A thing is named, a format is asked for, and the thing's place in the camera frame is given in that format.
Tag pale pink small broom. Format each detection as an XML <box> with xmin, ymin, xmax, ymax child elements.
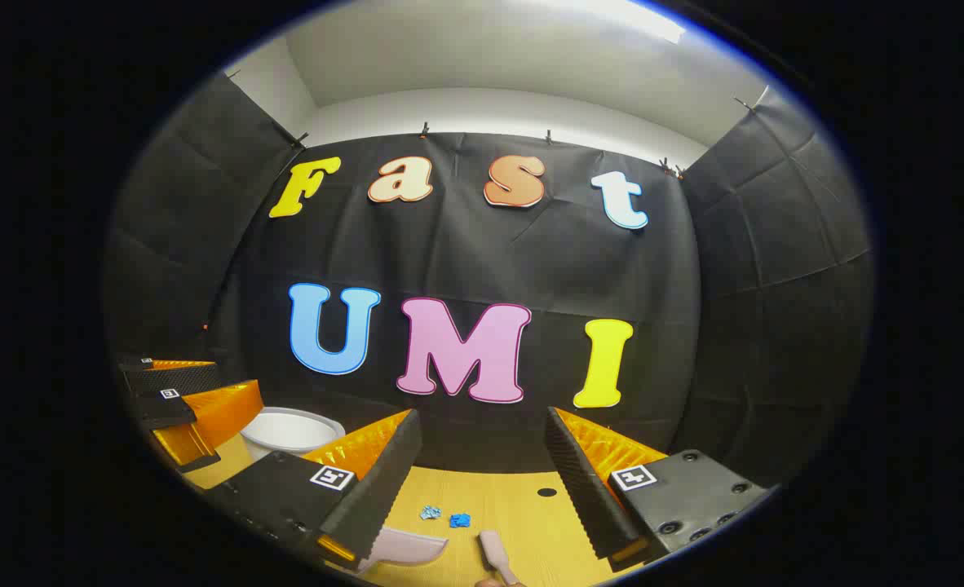
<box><xmin>479</xmin><ymin>530</ymin><xmax>524</xmax><ymax>587</ymax></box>

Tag wooden desktop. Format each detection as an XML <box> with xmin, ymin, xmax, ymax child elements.
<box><xmin>182</xmin><ymin>455</ymin><xmax>638</xmax><ymax>587</ymax></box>

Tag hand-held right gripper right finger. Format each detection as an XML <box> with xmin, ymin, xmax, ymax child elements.
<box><xmin>545</xmin><ymin>406</ymin><xmax>776</xmax><ymax>572</ymax></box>

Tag pale pink dustpan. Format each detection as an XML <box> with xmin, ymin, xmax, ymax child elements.
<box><xmin>356</xmin><ymin>526</ymin><xmax>449</xmax><ymax>576</ymax></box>

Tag white ribbed garbage bin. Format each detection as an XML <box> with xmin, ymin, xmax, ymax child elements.
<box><xmin>240</xmin><ymin>406</ymin><xmax>347</xmax><ymax>461</ymax></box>

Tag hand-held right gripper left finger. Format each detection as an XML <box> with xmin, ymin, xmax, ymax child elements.
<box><xmin>205</xmin><ymin>408</ymin><xmax>422</xmax><ymax>572</ymax></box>

